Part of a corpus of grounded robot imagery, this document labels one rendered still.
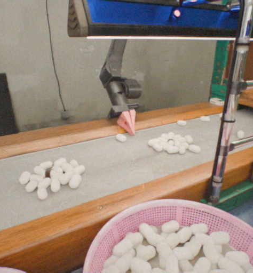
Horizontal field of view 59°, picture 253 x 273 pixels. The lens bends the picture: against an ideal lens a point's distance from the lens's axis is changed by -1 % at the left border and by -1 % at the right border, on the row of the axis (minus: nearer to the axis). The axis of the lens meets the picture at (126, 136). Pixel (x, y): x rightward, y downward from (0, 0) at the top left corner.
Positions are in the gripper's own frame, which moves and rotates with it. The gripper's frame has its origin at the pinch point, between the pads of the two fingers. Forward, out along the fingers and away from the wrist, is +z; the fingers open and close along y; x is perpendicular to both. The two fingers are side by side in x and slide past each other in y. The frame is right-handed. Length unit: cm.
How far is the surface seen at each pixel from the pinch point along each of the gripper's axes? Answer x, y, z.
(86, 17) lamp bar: -37.3, -21.0, -4.5
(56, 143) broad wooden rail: 3.3, -23.6, -2.7
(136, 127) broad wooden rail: 3.3, 4.4, -3.3
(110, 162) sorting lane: -6.7, -13.3, 10.1
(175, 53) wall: 80, 132, -118
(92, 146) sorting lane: 0.5, -14.3, 1.8
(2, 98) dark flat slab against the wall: 143, -39, -127
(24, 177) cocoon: -8.0, -34.1, 9.3
